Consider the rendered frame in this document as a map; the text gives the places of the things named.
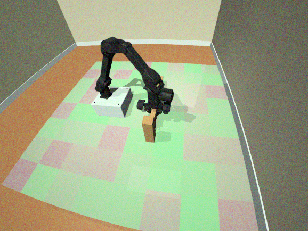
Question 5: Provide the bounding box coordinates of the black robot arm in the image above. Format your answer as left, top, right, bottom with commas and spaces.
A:
95, 37, 174, 103

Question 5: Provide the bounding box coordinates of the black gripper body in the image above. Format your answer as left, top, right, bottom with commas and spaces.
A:
136, 98, 171, 112

